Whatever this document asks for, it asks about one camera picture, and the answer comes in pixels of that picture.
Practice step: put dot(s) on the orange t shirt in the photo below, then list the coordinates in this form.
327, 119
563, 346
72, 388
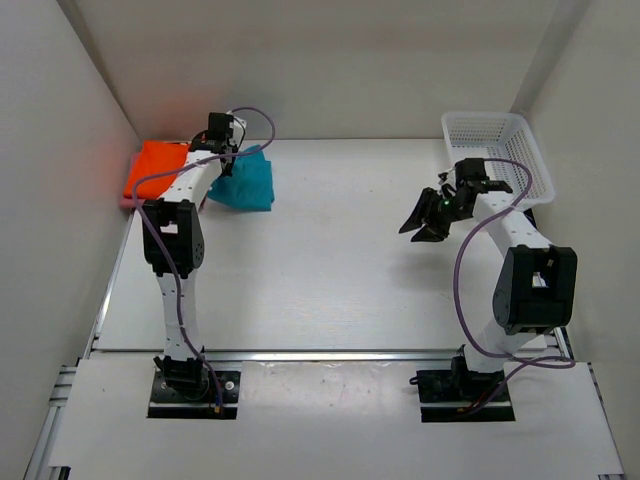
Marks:
158, 157

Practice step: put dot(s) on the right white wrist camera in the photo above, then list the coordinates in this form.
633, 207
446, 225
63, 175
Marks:
446, 182

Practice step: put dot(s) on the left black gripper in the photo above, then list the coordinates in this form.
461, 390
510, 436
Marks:
227, 168

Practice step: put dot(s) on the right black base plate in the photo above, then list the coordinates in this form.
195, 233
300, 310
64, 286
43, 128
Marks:
446, 397

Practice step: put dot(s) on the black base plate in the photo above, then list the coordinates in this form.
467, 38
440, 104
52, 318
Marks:
446, 397
225, 395

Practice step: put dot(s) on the teal t shirt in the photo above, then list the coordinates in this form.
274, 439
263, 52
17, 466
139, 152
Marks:
250, 187

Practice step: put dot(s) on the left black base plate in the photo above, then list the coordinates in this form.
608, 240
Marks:
225, 395

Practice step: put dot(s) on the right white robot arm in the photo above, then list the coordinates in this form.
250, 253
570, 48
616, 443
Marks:
535, 289

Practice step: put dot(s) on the pink t shirt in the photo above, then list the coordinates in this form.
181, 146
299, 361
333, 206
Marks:
134, 174

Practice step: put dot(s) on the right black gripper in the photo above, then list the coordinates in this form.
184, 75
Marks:
432, 231

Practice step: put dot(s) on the white plastic basket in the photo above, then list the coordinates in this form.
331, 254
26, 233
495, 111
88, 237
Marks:
507, 143

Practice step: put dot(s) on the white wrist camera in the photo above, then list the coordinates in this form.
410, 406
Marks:
446, 182
238, 126

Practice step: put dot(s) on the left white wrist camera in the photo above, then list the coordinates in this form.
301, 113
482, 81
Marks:
238, 126

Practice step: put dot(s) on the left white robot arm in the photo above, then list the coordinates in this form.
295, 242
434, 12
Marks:
174, 246

